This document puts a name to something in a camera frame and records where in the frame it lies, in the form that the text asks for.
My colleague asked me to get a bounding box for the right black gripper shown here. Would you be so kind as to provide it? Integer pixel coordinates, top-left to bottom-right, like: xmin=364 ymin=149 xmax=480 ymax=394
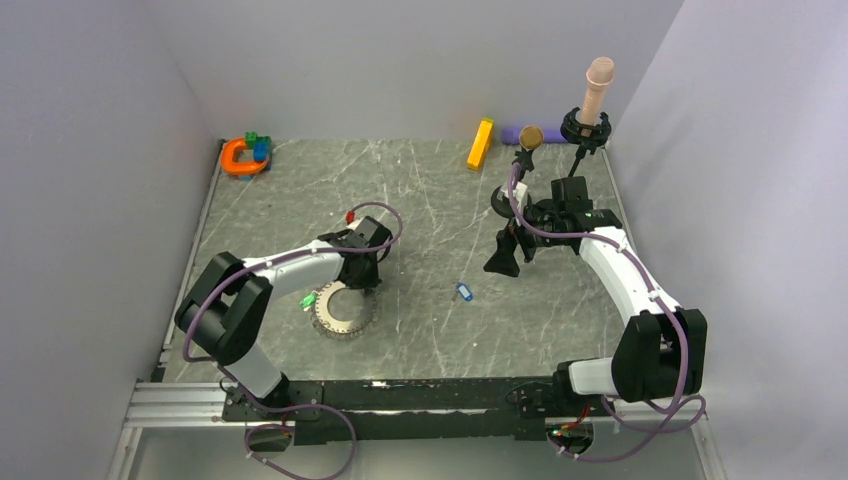
xmin=484 ymin=201 xmax=568 ymax=278

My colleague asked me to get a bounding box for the blue key tag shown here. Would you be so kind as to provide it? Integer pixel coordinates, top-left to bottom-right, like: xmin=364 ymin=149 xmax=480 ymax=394
xmin=452 ymin=282 xmax=473 ymax=302

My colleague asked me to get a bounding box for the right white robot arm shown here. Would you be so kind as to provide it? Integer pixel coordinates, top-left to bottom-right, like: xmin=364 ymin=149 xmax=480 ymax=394
xmin=484 ymin=176 xmax=707 ymax=416

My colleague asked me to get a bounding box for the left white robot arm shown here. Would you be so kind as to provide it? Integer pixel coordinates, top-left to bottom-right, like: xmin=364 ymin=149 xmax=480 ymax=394
xmin=174 ymin=216 xmax=394 ymax=420

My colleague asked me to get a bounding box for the short black microphone stand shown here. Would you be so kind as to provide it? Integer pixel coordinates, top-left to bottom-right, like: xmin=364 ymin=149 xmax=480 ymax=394
xmin=490 ymin=147 xmax=535 ymax=219

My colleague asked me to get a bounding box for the green key tag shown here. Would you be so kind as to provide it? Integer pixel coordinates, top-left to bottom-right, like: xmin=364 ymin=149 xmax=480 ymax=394
xmin=299 ymin=292 xmax=317 ymax=311

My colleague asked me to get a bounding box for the yellow toy block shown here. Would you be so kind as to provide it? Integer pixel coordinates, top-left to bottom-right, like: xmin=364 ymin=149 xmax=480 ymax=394
xmin=466 ymin=117 xmax=494 ymax=171

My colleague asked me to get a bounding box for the purple cylinder toy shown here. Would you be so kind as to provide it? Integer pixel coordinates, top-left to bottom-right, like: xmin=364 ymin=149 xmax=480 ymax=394
xmin=499 ymin=126 xmax=567 ymax=146

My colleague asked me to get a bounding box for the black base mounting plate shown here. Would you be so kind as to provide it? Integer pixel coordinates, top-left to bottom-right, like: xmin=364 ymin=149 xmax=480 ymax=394
xmin=221 ymin=377 xmax=598 ymax=446

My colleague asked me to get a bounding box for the tall black microphone stand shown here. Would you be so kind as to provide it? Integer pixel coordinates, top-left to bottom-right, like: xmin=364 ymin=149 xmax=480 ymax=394
xmin=560 ymin=107 xmax=612 ymax=177

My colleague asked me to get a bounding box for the blue toy block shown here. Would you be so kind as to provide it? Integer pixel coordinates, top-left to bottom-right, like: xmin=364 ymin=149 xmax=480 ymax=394
xmin=253 ymin=142 xmax=271 ymax=163

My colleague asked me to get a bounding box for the green toy block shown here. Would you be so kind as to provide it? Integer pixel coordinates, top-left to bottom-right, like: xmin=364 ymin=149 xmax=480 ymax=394
xmin=244 ymin=131 xmax=271 ymax=152

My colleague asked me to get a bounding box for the pink microphone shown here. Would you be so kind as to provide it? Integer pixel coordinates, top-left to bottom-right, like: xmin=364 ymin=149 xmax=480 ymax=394
xmin=580 ymin=57 xmax=615 ymax=125

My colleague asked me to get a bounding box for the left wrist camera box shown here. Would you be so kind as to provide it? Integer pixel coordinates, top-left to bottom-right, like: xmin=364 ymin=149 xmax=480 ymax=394
xmin=345 ymin=210 xmax=365 ymax=235

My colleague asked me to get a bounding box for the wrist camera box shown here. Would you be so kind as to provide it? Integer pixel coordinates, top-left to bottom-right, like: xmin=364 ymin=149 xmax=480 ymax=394
xmin=494 ymin=182 xmax=529 ymax=210
xmin=345 ymin=210 xmax=365 ymax=235

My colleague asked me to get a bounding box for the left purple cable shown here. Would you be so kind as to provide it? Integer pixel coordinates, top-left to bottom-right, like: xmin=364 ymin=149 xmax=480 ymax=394
xmin=181 ymin=201 xmax=404 ymax=480

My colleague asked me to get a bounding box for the purple cable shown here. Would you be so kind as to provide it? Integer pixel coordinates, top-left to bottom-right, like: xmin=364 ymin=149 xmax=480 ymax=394
xmin=181 ymin=201 xmax=404 ymax=480
xmin=507 ymin=162 xmax=708 ymax=463

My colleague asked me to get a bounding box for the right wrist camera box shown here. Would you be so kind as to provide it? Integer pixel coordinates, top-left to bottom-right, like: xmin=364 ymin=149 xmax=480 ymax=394
xmin=494 ymin=182 xmax=529 ymax=210

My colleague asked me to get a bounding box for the orange ring toy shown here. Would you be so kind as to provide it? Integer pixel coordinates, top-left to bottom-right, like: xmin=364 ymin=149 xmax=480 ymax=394
xmin=219 ymin=137 xmax=273 ymax=178

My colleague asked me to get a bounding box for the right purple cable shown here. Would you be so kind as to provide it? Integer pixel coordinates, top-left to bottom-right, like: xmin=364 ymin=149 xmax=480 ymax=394
xmin=507 ymin=162 xmax=708 ymax=463

